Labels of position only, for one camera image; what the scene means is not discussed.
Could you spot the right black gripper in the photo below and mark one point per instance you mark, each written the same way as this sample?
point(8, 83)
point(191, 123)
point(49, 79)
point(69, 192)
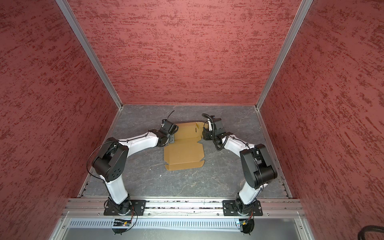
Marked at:
point(205, 133)

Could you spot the brown cardboard box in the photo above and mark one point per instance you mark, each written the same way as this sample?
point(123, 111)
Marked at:
point(186, 152)

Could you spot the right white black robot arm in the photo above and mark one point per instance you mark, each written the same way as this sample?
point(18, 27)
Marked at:
point(257, 165)

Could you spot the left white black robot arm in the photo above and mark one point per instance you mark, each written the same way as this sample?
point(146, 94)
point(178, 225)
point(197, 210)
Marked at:
point(110, 163)

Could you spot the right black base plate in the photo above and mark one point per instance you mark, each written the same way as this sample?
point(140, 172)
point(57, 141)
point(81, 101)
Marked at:
point(231, 207)

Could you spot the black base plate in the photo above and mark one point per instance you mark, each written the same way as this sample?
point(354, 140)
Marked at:
point(126, 208)
point(231, 207)

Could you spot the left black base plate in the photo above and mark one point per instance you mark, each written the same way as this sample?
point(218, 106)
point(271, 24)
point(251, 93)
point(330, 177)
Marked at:
point(126, 208)

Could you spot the white slotted cable duct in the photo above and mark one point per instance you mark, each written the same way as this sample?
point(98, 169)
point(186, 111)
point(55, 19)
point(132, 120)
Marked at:
point(168, 224)

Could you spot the right controller board with wires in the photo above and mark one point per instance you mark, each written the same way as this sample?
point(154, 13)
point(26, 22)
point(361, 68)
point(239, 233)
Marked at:
point(247, 225)

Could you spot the controller board with wires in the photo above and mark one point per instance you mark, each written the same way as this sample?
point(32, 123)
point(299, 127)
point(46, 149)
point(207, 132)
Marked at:
point(247, 225)
point(121, 226)

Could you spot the left controller board with wires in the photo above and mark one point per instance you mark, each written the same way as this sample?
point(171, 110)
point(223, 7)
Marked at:
point(121, 226)

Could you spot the aluminium front rail frame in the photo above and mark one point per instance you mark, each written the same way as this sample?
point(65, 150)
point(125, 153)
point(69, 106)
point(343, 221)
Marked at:
point(185, 208)

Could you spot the right aluminium corner post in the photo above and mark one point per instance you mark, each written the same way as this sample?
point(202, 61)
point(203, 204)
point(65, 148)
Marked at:
point(291, 35)

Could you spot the aluminium corner post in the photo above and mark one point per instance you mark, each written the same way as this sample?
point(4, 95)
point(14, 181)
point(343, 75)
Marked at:
point(79, 33)
point(291, 35)

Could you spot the left aluminium corner post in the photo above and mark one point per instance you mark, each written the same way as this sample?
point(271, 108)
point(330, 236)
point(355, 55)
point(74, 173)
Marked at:
point(79, 33)

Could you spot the black cable bundle corner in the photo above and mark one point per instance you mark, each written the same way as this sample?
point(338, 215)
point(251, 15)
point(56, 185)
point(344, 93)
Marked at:
point(369, 229)

